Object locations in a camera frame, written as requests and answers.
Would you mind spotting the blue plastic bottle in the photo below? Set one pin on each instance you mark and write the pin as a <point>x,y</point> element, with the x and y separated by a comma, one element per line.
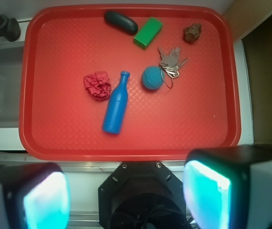
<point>117,106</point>

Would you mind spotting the green rectangular block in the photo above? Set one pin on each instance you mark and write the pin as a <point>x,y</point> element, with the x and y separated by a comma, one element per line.
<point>147,33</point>

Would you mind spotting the red plastic tray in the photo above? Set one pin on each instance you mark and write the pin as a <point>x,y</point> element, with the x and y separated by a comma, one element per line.
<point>58,118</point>

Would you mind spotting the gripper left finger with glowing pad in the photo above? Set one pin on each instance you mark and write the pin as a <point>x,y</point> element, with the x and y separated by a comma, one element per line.
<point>34,196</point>

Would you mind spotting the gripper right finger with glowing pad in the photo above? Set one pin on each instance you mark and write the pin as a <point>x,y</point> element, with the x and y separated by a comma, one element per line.
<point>229,188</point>

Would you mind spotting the bunch of silver keys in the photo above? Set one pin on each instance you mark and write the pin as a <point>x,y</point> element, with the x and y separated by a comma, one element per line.
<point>170,63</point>

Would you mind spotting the crumpled red paper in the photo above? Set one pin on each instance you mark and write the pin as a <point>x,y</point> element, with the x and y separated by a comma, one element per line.
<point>98,85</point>

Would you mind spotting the brown rock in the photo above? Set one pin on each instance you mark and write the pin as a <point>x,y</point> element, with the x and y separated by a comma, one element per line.
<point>192,33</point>

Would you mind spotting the black oval case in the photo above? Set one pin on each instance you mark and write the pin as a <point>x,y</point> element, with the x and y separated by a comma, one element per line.
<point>121,22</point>

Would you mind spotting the steel sink basin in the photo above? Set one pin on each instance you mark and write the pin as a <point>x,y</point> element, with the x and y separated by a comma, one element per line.
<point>11,56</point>

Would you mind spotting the black octagonal mount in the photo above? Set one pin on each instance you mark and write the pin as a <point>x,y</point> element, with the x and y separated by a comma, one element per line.
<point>142,195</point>

